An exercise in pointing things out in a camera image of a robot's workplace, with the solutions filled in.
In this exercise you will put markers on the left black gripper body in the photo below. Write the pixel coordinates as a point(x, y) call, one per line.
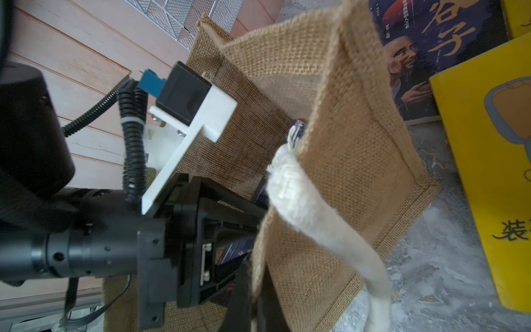
point(190, 219)

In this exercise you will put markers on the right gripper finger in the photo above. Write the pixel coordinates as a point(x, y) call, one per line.
point(246, 314)

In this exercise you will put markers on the burlap canvas tote bag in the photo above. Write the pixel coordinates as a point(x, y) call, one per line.
point(326, 66)

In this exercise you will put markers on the yellow cartoon book front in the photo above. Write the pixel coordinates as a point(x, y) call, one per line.
point(485, 108)

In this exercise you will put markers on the yellow cartoon book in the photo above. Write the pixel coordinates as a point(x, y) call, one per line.
point(517, 14)
point(485, 108)

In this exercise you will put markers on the dark old man book front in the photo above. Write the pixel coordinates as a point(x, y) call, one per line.
point(260, 197)

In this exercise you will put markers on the dark old man book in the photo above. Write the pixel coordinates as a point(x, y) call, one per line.
point(260, 197)
point(421, 38)

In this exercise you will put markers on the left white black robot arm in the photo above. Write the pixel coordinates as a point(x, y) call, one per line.
point(49, 229)

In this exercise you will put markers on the dark old man book rear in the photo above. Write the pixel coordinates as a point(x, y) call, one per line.
point(421, 38)

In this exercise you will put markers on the yellow cartoon book rear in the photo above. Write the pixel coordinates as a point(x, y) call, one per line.
point(517, 14)

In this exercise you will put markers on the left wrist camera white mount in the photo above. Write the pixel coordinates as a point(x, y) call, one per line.
point(190, 106)

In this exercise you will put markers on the white wire mesh shelf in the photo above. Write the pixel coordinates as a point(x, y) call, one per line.
point(178, 18)

